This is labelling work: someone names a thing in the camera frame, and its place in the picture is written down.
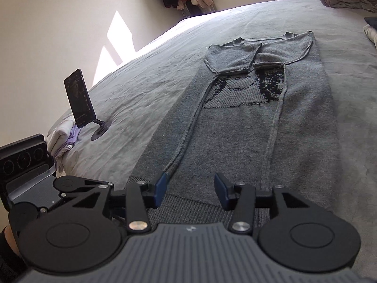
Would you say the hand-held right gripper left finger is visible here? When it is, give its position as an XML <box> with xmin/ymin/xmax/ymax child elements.
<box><xmin>72</xmin><ymin>171</ymin><xmax>169</xmax><ymax>233</ymax></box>

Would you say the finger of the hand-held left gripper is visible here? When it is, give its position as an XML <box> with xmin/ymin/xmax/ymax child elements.
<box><xmin>78</xmin><ymin>179</ymin><xmax>115</xmax><ymax>196</ymax></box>

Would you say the grey knit sweater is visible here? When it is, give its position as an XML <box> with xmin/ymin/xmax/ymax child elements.
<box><xmin>127</xmin><ymin>30</ymin><xmax>342</xmax><ymax>225</ymax></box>

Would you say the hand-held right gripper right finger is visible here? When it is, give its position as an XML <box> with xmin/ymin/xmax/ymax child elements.
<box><xmin>214</xmin><ymin>172</ymin><xmax>311</xmax><ymax>233</ymax></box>

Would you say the black phone stand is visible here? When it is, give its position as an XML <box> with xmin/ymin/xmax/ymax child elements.
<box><xmin>77</xmin><ymin>118</ymin><xmax>112</xmax><ymax>141</ymax></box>

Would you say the purple cloth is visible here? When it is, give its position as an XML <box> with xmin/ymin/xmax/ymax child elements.
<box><xmin>54</xmin><ymin>124</ymin><xmax>81</xmax><ymax>160</ymax></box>

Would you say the bed with grey sheet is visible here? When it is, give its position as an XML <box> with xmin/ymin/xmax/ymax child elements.
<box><xmin>47</xmin><ymin>0</ymin><xmax>377</xmax><ymax>283</ymax></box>

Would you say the white folded cloth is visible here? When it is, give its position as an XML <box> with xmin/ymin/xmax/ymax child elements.
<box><xmin>47</xmin><ymin>116</ymin><xmax>78</xmax><ymax>173</ymax></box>

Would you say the person's left forearm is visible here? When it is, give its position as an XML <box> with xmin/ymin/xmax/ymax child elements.
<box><xmin>0</xmin><ymin>226</ymin><xmax>28</xmax><ymax>276</ymax></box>

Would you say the cream folded garment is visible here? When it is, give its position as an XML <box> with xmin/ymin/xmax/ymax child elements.
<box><xmin>363</xmin><ymin>25</ymin><xmax>377</xmax><ymax>49</ymax></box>

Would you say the black smartphone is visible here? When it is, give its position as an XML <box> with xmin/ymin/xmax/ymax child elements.
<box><xmin>64</xmin><ymin>69</ymin><xmax>97</xmax><ymax>129</ymax></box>

